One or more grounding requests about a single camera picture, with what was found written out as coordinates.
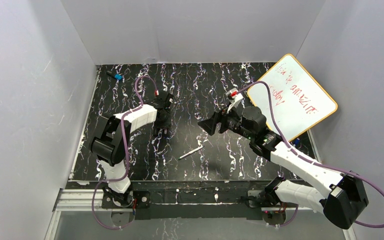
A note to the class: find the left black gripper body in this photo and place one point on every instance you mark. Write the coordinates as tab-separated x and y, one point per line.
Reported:
162	122

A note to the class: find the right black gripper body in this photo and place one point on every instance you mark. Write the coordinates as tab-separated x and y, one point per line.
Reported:
223	120

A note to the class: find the white pen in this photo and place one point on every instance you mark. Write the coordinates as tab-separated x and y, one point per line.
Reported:
191	152

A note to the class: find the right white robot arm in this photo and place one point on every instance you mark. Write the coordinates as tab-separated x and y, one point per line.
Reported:
338	196

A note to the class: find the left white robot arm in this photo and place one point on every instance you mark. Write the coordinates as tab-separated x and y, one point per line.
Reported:
112	135

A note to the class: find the blue-tipped white marker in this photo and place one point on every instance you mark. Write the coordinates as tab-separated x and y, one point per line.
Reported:
296	142

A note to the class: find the yellow-framed whiteboard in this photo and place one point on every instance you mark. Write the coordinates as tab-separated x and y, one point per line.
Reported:
290	98

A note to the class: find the blue cap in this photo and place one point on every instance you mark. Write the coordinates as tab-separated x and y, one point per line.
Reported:
118	77

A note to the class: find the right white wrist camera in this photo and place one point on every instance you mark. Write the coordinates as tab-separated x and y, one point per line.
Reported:
234	97

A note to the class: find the aluminium frame rail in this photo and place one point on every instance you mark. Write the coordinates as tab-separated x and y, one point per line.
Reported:
77	200

